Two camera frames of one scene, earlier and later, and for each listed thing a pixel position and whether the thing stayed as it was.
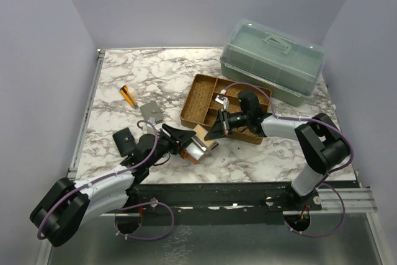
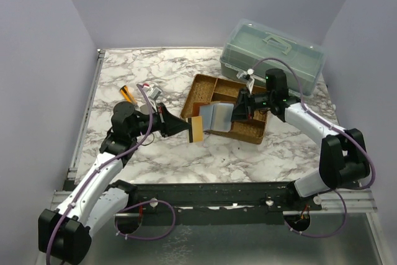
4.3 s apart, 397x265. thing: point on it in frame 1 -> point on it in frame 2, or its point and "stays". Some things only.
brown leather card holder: (198, 146) -> (217, 115)
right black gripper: (217, 131) -> (245, 107)
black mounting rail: (218, 203) stays
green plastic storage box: (285, 63) stays
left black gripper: (177, 138) -> (169, 125)
